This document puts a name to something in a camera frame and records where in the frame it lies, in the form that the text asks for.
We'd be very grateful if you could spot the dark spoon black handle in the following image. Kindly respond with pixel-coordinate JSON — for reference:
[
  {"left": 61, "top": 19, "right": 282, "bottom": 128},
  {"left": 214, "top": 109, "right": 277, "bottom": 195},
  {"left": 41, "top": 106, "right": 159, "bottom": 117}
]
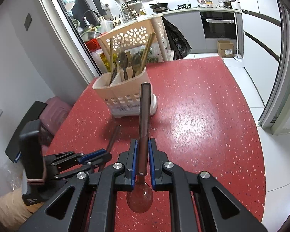
[{"left": 127, "top": 83, "right": 153, "bottom": 214}]

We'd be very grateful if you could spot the kitchen faucet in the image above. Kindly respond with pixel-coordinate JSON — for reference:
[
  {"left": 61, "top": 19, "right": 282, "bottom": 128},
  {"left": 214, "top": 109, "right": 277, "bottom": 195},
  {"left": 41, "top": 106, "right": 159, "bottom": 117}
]
[{"left": 83, "top": 9, "right": 101, "bottom": 26}]

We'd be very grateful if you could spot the pink stool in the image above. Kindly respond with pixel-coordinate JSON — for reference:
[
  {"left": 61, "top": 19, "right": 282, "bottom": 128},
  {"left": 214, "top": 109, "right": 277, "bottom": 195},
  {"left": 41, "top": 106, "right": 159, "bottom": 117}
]
[{"left": 39, "top": 96, "right": 72, "bottom": 135}]

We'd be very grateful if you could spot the beige utensil holder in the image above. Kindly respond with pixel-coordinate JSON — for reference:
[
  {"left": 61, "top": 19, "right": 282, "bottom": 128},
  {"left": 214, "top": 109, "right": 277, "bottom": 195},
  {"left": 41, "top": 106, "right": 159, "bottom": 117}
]
[{"left": 92, "top": 68, "right": 151, "bottom": 118}]

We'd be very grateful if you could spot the yellow foil package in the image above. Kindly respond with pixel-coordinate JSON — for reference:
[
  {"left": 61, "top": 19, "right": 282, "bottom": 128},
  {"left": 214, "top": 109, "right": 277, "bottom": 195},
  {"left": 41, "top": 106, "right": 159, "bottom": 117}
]
[{"left": 98, "top": 49, "right": 113, "bottom": 72}]

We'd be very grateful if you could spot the red basket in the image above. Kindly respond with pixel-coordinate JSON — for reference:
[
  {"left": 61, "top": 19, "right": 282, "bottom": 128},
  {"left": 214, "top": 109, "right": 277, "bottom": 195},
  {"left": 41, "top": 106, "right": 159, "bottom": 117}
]
[{"left": 85, "top": 39, "right": 101, "bottom": 52}]

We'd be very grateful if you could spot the black plastic bag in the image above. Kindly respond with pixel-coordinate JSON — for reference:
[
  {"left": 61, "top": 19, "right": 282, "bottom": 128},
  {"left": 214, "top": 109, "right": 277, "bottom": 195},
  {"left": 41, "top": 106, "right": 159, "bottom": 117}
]
[{"left": 162, "top": 17, "right": 192, "bottom": 60}]

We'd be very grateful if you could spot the cardboard box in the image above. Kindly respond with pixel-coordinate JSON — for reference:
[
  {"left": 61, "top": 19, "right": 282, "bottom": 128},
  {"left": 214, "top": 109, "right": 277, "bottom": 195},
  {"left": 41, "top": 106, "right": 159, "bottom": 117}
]
[{"left": 217, "top": 40, "right": 234, "bottom": 58}]

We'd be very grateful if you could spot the black wok on stove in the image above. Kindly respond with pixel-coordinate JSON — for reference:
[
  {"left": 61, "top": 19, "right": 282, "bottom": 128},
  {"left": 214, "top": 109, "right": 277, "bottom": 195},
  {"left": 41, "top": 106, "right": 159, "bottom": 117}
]
[{"left": 149, "top": 3, "right": 169, "bottom": 13}]

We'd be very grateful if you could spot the built-in black oven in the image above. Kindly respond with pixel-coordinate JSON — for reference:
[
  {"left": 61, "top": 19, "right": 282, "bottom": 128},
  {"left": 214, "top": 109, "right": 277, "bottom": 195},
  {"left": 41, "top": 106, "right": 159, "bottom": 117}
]
[{"left": 200, "top": 12, "right": 236, "bottom": 39}]

